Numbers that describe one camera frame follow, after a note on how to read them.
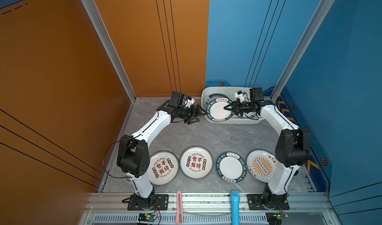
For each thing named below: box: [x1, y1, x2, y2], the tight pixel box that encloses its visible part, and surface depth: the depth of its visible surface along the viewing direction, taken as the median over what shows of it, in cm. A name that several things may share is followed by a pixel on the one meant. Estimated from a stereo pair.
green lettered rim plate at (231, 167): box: [215, 151, 248, 184], surface depth 86 cm
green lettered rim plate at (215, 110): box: [205, 97, 234, 123], surface depth 90 cm
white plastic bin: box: [200, 86, 266, 124], surface depth 90 cm
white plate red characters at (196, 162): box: [179, 145, 214, 180], surface depth 88 cm
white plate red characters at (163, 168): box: [148, 150, 180, 187], surface depth 86 cm
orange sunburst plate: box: [246, 148, 279, 184], surface depth 86 cm
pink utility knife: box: [176, 190, 184, 225], surface depth 72 cm
